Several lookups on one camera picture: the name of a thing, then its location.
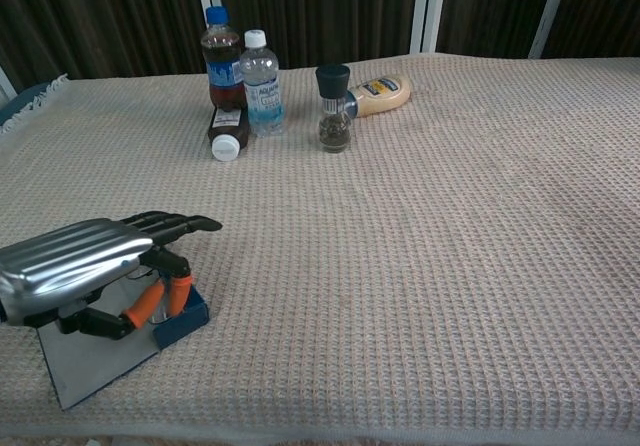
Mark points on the dark blue floral box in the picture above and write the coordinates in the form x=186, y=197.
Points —
x=95, y=361

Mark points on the glass pepper grinder black top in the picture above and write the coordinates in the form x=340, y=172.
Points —
x=334, y=131

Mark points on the brown medicine bottle white cap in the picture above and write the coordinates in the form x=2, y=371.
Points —
x=230, y=128

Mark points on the clear water bottle white cap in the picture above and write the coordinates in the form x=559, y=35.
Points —
x=260, y=76

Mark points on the mayonnaise squeeze bottle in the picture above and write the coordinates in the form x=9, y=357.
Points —
x=382, y=97

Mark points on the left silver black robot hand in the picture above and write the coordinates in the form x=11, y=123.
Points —
x=75, y=256

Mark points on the beige waffle tablecloth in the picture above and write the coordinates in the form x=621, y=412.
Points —
x=400, y=266

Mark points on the cola bottle blue cap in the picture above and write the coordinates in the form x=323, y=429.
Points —
x=222, y=51

